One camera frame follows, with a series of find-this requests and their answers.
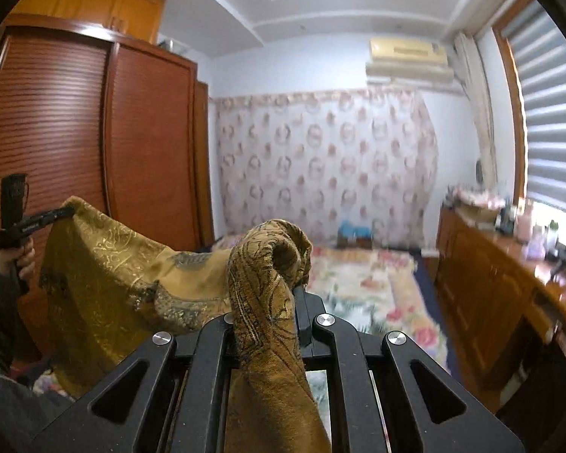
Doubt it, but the floral cloth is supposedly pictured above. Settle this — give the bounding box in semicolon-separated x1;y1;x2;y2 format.
453;188;505;208

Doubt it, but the golden patterned shirt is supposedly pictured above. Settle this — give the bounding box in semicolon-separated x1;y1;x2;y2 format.
38;196;333;453

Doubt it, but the cardboard box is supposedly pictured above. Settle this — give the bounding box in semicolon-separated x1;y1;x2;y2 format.
460;203;501;222

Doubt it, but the floral blanket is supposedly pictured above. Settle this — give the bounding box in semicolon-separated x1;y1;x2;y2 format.
212;233;449;373

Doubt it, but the cream air conditioner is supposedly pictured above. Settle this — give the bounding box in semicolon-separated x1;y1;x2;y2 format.
365;37;454;86

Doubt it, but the dark blue mattress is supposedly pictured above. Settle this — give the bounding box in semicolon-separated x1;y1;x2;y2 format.
408;250;458;388

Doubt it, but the blue cloth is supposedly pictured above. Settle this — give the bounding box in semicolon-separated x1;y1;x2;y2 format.
340;221;373;237

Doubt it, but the circle patterned wall curtain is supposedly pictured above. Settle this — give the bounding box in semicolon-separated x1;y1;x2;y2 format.
211;89;439;248

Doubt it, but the dark chair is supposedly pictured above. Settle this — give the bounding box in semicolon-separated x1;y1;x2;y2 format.
495;321;566;435

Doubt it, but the wooden sideboard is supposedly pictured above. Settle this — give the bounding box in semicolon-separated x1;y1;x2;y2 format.
436;208;566;392

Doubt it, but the person's left hand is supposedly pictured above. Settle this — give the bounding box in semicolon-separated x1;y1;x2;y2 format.
0;236;36;284

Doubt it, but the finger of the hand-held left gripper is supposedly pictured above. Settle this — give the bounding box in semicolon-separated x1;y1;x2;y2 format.
0;208;75;246

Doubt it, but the pink bottle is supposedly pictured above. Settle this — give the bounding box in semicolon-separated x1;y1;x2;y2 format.
516;200;535;241

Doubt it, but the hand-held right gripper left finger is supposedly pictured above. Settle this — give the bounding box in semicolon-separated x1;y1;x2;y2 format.
31;312;242;453

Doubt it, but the white plastic jar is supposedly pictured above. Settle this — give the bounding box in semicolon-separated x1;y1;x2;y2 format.
526;226;548;260

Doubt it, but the person's dark grey clothing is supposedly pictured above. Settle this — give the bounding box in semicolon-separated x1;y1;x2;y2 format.
0;368;81;453

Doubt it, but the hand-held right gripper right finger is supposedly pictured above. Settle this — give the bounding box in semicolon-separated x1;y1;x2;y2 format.
291;287;525;453

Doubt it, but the bundled cream curtain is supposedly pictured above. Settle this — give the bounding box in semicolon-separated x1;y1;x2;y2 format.
454;32;498;194

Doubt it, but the grey window blind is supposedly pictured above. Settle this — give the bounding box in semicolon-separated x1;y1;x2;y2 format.
500;0;566;222

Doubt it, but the wooden louvred wardrobe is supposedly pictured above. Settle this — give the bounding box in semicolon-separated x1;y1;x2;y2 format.
0;14;215;364

